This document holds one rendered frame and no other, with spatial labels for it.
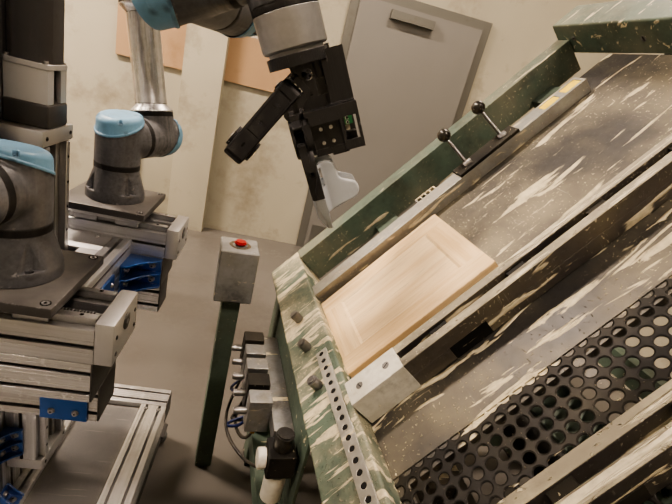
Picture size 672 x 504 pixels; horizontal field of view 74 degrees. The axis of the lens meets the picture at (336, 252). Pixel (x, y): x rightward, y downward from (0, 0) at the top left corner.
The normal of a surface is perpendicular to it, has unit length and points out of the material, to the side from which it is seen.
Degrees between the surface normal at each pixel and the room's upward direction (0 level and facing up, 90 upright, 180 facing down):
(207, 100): 90
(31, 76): 90
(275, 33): 103
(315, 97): 90
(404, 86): 90
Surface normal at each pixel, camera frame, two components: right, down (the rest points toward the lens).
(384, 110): 0.09, 0.38
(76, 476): 0.23, -0.91
